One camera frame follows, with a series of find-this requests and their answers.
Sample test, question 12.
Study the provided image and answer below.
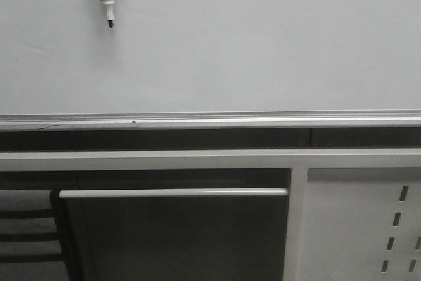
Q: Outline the white perforated metal panel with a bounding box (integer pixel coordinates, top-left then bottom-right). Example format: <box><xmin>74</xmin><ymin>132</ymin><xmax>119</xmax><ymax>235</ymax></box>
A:
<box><xmin>297</xmin><ymin>168</ymin><xmax>420</xmax><ymax>280</ymax></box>

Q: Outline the white whiteboard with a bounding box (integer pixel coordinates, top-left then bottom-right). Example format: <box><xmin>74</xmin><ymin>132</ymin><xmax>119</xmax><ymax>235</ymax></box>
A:
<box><xmin>1</xmin><ymin>0</ymin><xmax>420</xmax><ymax>115</ymax></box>

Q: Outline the white horizontal bar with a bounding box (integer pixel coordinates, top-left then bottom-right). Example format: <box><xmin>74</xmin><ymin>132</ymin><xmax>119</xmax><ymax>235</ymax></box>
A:
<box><xmin>59</xmin><ymin>188</ymin><xmax>289</xmax><ymax>199</ymax></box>

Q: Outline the aluminium whiteboard marker tray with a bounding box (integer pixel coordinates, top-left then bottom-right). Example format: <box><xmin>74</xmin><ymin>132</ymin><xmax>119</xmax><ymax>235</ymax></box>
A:
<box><xmin>1</xmin><ymin>110</ymin><xmax>420</xmax><ymax>131</ymax></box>

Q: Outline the white metal stand frame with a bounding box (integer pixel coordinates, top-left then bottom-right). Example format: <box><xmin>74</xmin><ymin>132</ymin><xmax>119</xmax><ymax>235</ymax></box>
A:
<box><xmin>1</xmin><ymin>148</ymin><xmax>420</xmax><ymax>280</ymax></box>

